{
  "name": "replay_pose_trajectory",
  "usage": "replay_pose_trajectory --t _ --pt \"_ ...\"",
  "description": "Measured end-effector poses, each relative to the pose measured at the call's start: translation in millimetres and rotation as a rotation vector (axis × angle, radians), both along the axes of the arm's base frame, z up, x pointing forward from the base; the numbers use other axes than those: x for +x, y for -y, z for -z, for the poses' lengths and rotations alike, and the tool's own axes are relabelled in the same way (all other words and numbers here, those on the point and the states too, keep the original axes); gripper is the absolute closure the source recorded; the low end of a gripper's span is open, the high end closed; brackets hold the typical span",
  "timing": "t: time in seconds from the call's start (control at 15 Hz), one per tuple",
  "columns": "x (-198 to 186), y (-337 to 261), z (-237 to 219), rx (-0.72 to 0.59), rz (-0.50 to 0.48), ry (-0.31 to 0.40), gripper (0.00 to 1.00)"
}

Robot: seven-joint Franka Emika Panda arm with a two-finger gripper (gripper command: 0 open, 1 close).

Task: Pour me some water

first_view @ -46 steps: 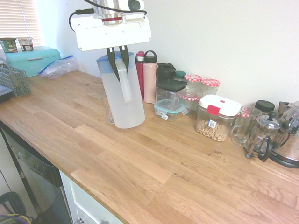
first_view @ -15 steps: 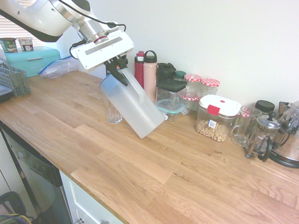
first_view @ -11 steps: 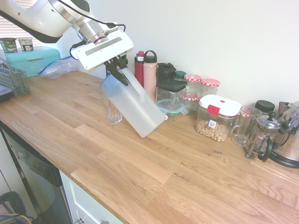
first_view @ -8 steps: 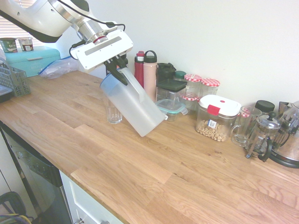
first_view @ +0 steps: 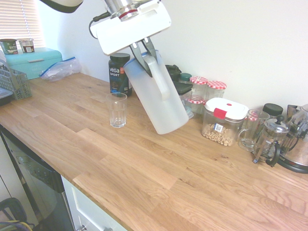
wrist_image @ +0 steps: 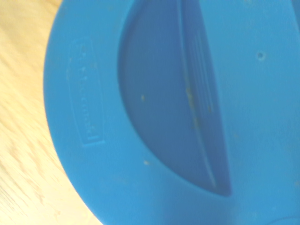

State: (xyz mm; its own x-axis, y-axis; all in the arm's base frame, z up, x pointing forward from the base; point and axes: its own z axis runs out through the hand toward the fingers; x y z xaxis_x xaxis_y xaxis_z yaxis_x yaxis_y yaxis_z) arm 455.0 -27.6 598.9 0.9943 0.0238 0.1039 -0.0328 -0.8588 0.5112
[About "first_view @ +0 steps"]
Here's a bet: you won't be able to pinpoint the black Vega Sport tub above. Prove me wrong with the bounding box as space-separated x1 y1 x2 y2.
108 53 133 97

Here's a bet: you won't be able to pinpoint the clear container teal seal lid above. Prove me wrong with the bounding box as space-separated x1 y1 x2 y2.
183 100 194 120

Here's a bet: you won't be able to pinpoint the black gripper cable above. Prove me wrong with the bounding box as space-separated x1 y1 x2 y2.
89 12 109 39

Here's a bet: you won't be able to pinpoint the glass jar green lid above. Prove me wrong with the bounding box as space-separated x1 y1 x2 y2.
179 73 193 85

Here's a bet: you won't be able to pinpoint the clear glass mug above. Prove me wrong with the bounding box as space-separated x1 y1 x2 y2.
237 109 270 152

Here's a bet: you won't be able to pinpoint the black green shaker bottle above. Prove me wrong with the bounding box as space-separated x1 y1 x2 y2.
165 64 182 83

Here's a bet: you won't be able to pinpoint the glass French press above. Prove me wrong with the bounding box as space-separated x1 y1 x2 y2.
252 115 290 167

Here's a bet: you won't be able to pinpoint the glass jar red gingham lid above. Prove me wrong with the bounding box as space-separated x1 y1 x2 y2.
188 95 205 115
206 80 228 100
247 114 260 135
189 76 208 98

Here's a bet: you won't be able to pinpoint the cereal container white red lid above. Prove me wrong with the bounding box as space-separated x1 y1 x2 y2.
201 97 249 147

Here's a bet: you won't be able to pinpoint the white cabinet drawer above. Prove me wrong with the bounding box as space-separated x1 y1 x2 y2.
61 175 127 231

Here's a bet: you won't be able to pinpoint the metal drawer handle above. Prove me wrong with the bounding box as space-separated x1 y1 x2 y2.
80 224 114 231

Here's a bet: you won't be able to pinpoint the clear container black lid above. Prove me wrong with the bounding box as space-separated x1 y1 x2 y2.
173 81 193 101

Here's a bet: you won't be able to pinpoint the stainless steel dishwasher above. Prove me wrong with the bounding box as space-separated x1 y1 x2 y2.
0 127 74 231

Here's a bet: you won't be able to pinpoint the white plastic pitcher blue lid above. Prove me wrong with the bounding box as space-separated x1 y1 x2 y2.
123 49 190 135

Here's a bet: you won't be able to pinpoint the glass jar black lid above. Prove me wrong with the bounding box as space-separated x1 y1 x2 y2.
262 103 284 119

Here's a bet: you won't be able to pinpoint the grey plastic cutlery basket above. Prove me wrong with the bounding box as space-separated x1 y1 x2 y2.
0 64 33 101

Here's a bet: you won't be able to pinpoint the black dish tray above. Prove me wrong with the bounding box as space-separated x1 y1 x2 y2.
0 87 13 107

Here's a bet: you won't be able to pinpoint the teal metal bread box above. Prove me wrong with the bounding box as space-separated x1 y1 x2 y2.
4 47 64 81

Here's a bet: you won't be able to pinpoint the clear zip bag blue seal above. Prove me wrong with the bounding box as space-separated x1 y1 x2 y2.
38 56 82 83

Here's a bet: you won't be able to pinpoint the white window blinds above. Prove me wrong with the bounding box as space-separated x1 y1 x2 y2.
0 0 47 49

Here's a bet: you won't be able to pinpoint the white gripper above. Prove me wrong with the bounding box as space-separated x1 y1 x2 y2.
92 1 172 78

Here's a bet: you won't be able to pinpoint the stainless steel electric kettle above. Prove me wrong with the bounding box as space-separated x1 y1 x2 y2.
276 103 308 174

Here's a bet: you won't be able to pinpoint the dark bag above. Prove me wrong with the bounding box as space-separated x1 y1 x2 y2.
0 197 35 231

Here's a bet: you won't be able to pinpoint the green oatmeal cup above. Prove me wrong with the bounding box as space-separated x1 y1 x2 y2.
0 38 18 55

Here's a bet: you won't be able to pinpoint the clear faceted drinking glass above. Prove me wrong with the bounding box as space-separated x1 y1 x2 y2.
105 92 128 129

